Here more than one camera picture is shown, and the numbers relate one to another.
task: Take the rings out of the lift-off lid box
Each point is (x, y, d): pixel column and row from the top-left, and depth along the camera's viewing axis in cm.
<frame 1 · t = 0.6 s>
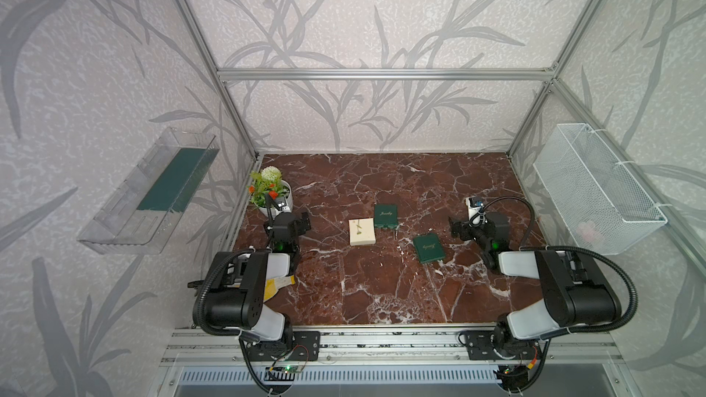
left hand: (287, 212, 93), fingers open
right hand: (463, 212, 95), fingers open
green jewelry box far: (386, 216, 100), point 2 cm above the table
green jewelry box near: (429, 247, 91), point 4 cm above the table
potted flower plant: (269, 181, 94), point 15 cm above the table

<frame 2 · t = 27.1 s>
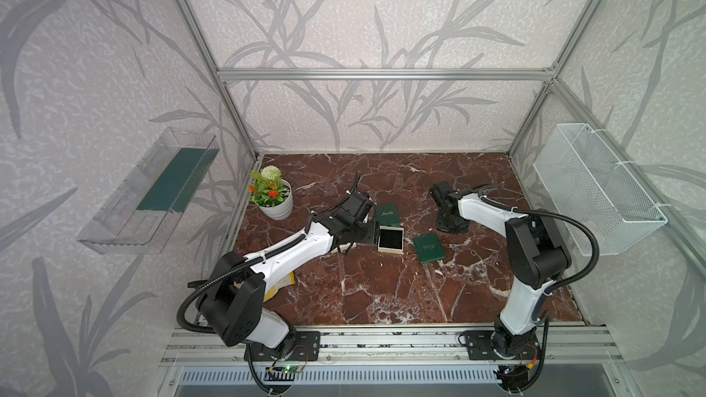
left hand: (374, 232, 85), fingers open
right hand: (448, 226, 96), fingers closed
the named things where they were.

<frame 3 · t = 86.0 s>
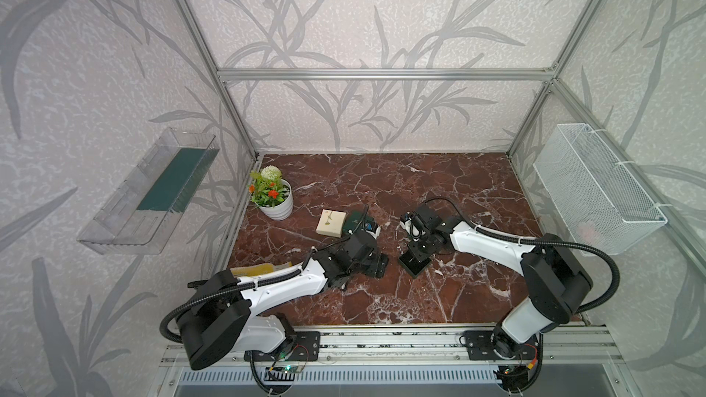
left hand: (380, 258, 83), fingers open
right hand: (413, 247, 90), fingers open
green jewelry box far: (356, 220, 101), on the table
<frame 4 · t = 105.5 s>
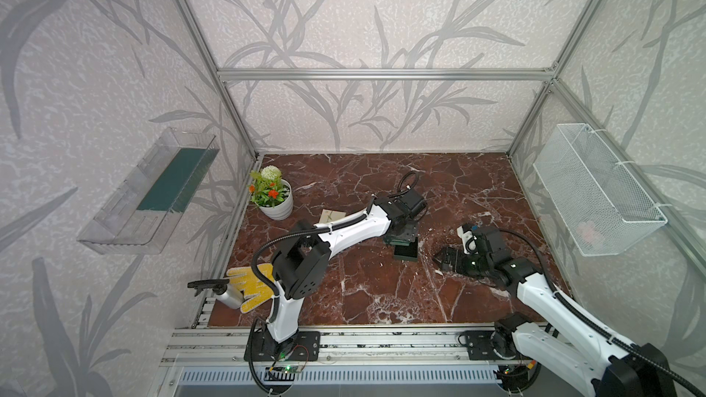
left hand: (403, 232, 88), fingers open
right hand: (443, 258, 83), fingers open
